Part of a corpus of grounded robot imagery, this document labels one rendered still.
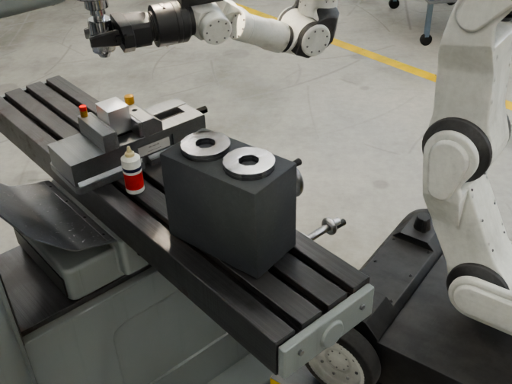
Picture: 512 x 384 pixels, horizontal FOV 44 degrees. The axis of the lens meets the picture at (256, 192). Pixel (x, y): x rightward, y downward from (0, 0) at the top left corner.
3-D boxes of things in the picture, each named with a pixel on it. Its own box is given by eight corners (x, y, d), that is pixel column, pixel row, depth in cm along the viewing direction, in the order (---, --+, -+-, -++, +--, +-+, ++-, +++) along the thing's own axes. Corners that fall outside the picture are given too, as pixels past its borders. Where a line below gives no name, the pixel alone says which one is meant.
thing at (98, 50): (88, 52, 131) (82, 24, 128) (104, 44, 134) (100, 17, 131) (104, 56, 129) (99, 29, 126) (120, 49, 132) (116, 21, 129)
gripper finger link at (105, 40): (88, 34, 126) (118, 29, 128) (91, 49, 128) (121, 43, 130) (89, 36, 125) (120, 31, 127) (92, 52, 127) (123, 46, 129)
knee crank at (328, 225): (337, 219, 200) (337, 204, 196) (351, 228, 196) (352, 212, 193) (286, 251, 188) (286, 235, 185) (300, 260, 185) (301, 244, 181)
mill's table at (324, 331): (62, 96, 194) (56, 72, 189) (376, 314, 116) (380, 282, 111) (-12, 121, 181) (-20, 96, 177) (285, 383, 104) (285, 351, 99)
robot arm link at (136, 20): (106, 2, 133) (161, -7, 137) (113, 46, 138) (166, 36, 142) (120, 20, 123) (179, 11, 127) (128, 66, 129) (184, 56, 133)
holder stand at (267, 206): (209, 205, 132) (203, 120, 120) (296, 244, 120) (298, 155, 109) (169, 234, 124) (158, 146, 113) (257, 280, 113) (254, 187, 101)
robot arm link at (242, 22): (180, 13, 140) (229, 27, 148) (193, 33, 135) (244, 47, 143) (191, -14, 137) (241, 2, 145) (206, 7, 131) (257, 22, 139)
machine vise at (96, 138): (177, 119, 163) (173, 80, 157) (211, 141, 153) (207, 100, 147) (49, 168, 145) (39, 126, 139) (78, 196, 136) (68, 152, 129)
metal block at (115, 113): (120, 120, 146) (115, 96, 143) (132, 129, 142) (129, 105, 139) (99, 126, 144) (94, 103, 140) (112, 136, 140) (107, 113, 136)
